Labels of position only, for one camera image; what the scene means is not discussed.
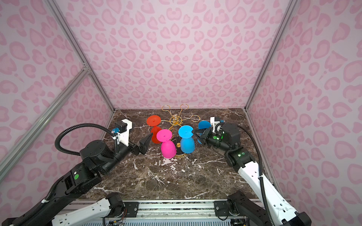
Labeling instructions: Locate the blue wine glass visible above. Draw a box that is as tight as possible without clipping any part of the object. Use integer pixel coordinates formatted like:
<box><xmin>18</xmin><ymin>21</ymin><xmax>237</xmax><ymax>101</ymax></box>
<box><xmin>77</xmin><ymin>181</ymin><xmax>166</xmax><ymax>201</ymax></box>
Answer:
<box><xmin>198</xmin><ymin>121</ymin><xmax>212</xmax><ymax>137</ymax></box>
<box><xmin>178</xmin><ymin>125</ymin><xmax>195</xmax><ymax>154</ymax></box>

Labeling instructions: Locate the blue wine glass front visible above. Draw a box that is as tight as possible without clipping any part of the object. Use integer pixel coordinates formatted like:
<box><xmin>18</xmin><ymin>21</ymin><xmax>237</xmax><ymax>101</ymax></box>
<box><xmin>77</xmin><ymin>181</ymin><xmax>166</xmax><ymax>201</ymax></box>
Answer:
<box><xmin>178</xmin><ymin>125</ymin><xmax>195</xmax><ymax>154</ymax></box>

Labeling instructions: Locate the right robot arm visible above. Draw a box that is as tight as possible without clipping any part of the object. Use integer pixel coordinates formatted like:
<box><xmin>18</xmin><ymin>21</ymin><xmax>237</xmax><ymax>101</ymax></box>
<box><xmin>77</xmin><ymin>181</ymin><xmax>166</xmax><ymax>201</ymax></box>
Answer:
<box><xmin>192</xmin><ymin>122</ymin><xmax>312</xmax><ymax>226</ymax></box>

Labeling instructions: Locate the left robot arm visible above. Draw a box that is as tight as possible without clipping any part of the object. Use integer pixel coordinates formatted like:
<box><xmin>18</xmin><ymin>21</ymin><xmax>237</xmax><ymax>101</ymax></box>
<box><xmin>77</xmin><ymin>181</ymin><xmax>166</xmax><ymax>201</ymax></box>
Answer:
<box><xmin>3</xmin><ymin>134</ymin><xmax>152</xmax><ymax>226</ymax></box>

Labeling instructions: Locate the red wine glass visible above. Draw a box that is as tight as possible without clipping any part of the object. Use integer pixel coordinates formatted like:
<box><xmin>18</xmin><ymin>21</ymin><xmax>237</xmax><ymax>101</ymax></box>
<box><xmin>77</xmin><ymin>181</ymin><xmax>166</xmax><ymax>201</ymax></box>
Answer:
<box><xmin>146</xmin><ymin>115</ymin><xmax>162</xmax><ymax>144</ymax></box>

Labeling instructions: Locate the magenta wine glass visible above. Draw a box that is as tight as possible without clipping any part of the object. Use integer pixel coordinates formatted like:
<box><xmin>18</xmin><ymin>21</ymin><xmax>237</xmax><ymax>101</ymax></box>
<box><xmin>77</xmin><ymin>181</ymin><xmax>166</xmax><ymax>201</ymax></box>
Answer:
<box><xmin>156</xmin><ymin>129</ymin><xmax>176</xmax><ymax>159</ymax></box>

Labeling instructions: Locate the aluminium diagonal brace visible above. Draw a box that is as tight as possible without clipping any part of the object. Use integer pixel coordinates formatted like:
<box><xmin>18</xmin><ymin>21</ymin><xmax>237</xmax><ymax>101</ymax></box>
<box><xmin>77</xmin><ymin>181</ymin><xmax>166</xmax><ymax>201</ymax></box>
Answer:
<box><xmin>1</xmin><ymin>67</ymin><xmax>89</xmax><ymax>181</ymax></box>

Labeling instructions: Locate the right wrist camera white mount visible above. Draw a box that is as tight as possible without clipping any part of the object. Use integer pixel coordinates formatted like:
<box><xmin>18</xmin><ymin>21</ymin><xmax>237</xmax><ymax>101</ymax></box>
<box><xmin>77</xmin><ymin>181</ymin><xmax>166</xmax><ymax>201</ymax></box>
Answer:
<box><xmin>210</xmin><ymin>117</ymin><xmax>224</xmax><ymax>133</ymax></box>

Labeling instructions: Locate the gold wire glass rack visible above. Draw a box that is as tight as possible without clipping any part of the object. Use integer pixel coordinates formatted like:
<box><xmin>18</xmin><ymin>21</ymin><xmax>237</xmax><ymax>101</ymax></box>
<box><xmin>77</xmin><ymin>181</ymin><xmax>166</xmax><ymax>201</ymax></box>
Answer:
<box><xmin>161</xmin><ymin>104</ymin><xmax>201</xmax><ymax>158</ymax></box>

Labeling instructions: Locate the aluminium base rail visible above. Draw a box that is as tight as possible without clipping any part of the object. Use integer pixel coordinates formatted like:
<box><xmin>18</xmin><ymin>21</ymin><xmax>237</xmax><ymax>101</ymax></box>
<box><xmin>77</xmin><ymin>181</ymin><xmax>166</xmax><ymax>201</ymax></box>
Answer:
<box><xmin>63</xmin><ymin>199</ymin><xmax>298</xmax><ymax>226</ymax></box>

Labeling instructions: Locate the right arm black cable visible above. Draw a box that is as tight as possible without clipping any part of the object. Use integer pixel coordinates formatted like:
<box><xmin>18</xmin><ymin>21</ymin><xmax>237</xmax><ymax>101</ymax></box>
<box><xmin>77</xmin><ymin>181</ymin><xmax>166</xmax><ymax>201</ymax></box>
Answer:
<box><xmin>236</xmin><ymin>124</ymin><xmax>276</xmax><ymax>226</ymax></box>

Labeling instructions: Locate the aluminium corner post left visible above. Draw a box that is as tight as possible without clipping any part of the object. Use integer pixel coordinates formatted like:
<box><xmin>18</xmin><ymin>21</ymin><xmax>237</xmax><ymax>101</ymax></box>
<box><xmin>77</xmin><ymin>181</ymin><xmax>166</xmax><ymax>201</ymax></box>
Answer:
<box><xmin>43</xmin><ymin>0</ymin><xmax>116</xmax><ymax>113</ymax></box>

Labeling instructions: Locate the aluminium corner post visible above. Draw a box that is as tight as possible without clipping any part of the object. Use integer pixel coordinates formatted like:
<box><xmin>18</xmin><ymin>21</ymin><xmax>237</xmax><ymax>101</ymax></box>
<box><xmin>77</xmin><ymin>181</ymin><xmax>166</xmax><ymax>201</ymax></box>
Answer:
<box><xmin>244</xmin><ymin>0</ymin><xmax>300</xmax><ymax>112</ymax></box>
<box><xmin>43</xmin><ymin>0</ymin><xmax>116</xmax><ymax>113</ymax></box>

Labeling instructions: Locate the aluminium corner post right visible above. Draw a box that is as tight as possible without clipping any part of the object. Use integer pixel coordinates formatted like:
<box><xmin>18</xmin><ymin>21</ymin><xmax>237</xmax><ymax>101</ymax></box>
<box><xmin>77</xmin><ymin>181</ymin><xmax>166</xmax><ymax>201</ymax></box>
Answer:
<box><xmin>244</xmin><ymin>0</ymin><xmax>300</xmax><ymax>112</ymax></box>

